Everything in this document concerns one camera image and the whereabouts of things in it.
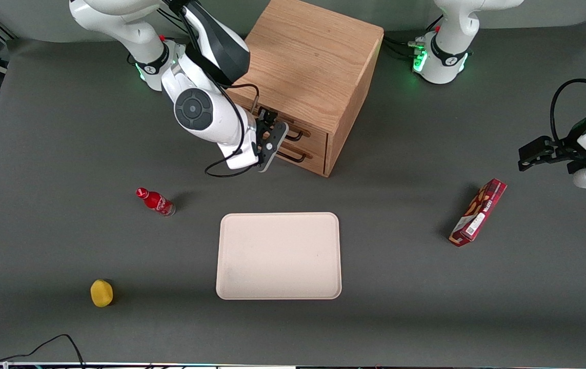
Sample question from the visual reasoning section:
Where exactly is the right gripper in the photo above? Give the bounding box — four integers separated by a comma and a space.
218, 109, 279, 171

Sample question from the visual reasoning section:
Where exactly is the long black drawer handle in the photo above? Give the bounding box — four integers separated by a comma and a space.
243, 106, 311, 142

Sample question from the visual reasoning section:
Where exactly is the wooden drawer with long handle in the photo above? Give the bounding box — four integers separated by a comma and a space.
231, 92, 329, 157

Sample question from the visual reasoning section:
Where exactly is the wooden drawer cabinet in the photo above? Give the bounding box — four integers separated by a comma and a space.
226, 0, 385, 178

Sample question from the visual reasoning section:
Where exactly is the red tartan cookie box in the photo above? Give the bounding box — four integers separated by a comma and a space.
449, 178, 508, 248

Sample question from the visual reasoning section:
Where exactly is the beige plastic tray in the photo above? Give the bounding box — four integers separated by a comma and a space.
215, 212, 342, 300

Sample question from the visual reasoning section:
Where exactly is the small red soda bottle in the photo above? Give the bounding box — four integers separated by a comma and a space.
136, 188, 176, 217

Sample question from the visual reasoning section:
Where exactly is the yellow lemon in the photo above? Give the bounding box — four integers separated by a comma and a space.
90, 279, 114, 308

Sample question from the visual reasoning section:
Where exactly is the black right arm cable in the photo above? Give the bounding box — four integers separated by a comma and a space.
205, 82, 262, 178

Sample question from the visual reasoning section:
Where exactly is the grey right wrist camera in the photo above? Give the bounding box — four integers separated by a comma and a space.
258, 122, 289, 173

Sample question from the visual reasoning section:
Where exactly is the short black drawer handle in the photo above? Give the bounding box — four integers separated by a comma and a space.
277, 145, 313, 163

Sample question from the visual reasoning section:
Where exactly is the wooden drawer with short handle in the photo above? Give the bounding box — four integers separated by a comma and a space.
272, 137, 328, 175

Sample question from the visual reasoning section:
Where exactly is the black looped gripper cable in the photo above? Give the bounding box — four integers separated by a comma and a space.
551, 78, 586, 144

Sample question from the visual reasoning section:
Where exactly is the black arm base cable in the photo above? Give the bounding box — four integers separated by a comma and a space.
382, 35, 429, 63

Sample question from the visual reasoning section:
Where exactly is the thin black floor cable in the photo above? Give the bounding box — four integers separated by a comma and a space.
0, 334, 86, 369

